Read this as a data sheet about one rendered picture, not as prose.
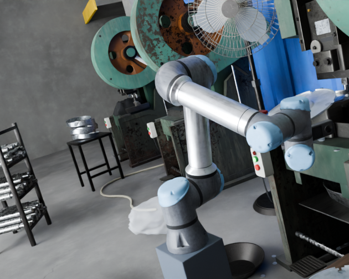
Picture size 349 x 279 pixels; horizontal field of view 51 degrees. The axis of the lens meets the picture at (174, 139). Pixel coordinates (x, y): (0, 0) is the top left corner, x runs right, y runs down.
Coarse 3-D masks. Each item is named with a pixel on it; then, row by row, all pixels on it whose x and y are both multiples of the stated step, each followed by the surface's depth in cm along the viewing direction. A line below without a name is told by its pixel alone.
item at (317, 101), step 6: (318, 90) 145; (324, 90) 142; (330, 90) 139; (294, 96) 152; (306, 96) 146; (312, 96) 143; (318, 96) 140; (324, 96) 137; (330, 96) 134; (312, 102) 137; (318, 102) 135; (324, 102) 133; (276, 108) 152; (312, 108) 133; (318, 108) 131; (324, 108) 128; (312, 114) 129; (318, 114) 126
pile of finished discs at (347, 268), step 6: (324, 270) 107; (330, 270) 107; (336, 270) 107; (342, 270) 107; (348, 270) 105; (312, 276) 106; (318, 276) 106; (324, 276) 105; (330, 276) 105; (336, 276) 104; (342, 276) 103; (348, 276) 103
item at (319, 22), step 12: (312, 12) 143; (324, 12) 138; (312, 24) 145; (324, 24) 139; (312, 36) 147; (324, 36) 141; (312, 48) 146; (324, 48) 143; (336, 48) 138; (348, 48) 137; (324, 60) 139; (336, 60) 138; (348, 60) 137; (324, 72) 143
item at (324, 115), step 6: (336, 102) 139; (342, 102) 139; (330, 108) 137; (336, 108) 140; (324, 114) 141; (330, 114) 140; (336, 114) 141; (342, 114) 142; (312, 120) 148; (318, 120) 145; (336, 120) 141
